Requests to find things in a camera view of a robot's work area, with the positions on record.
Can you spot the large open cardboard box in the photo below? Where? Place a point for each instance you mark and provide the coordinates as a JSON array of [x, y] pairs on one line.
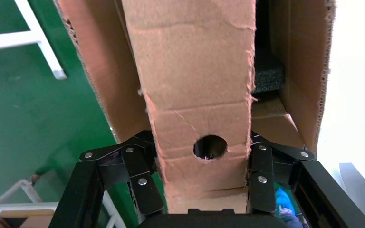
[[103, 63]]

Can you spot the small cardboard box with hole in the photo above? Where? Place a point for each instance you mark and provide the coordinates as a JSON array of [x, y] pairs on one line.
[[195, 63]]

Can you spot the black foam pad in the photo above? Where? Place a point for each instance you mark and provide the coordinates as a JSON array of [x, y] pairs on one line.
[[267, 75]]

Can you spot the tan wooden shelf board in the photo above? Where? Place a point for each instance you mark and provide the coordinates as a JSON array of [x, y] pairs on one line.
[[28, 213]]

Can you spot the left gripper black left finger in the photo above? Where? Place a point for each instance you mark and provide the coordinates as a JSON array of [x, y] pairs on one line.
[[138, 170]]

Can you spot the white tubular stand frame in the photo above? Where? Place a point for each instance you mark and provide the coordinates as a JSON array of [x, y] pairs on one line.
[[18, 206]]

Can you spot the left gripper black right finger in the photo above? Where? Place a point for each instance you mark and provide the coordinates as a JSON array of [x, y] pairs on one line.
[[261, 163]]

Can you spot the blue plastic bag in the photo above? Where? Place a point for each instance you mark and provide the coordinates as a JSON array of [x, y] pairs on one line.
[[283, 199]]

